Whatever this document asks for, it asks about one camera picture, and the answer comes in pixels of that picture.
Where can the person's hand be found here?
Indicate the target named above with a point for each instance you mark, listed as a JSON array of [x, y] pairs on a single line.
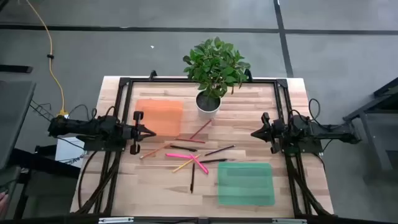
[[3, 203]]

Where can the potted plant white pot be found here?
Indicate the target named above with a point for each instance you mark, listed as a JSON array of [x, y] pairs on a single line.
[[214, 65]]

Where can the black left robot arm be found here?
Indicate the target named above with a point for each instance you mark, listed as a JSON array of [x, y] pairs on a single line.
[[77, 126]]

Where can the orange pencil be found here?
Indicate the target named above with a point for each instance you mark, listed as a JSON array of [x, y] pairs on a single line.
[[155, 151]]

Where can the yellow pencil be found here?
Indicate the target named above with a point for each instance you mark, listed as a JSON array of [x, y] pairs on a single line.
[[186, 164]]

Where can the dark pencil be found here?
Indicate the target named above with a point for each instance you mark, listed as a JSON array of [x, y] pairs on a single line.
[[219, 150]]

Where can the orange translucent tray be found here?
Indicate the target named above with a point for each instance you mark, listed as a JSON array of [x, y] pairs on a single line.
[[159, 116]]

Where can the silver bracket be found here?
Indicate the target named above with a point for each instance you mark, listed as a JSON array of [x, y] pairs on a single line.
[[115, 220], [289, 221]]

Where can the white paper sheet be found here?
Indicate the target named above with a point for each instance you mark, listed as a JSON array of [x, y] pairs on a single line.
[[65, 152]]

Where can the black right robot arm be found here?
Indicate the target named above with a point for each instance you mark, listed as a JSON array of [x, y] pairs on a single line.
[[326, 133]]

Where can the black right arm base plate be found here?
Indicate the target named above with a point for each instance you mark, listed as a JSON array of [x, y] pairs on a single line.
[[306, 149]]

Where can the green translucent tray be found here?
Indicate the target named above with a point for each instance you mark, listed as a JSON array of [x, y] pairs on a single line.
[[245, 183]]

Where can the red pencil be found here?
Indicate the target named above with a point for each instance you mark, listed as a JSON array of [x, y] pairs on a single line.
[[200, 129], [190, 140]]

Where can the yellow power plug block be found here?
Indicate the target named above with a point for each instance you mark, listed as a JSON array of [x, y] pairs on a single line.
[[62, 114]]

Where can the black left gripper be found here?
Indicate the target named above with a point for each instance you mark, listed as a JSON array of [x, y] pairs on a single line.
[[136, 132]]

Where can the black floor strip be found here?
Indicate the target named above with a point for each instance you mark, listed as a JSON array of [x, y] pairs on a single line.
[[15, 68]]

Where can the black aluminium rig frame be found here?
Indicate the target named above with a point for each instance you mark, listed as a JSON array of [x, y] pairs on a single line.
[[155, 80]]

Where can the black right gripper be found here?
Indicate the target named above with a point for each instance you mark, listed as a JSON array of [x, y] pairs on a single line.
[[275, 132]]

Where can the dark desk frame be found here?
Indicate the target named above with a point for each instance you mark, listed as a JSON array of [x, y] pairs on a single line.
[[373, 124]]

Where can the grey desk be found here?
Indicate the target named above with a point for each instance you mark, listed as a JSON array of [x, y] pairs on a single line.
[[14, 118]]

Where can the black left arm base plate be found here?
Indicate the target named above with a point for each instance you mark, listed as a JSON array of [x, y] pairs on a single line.
[[104, 146]]

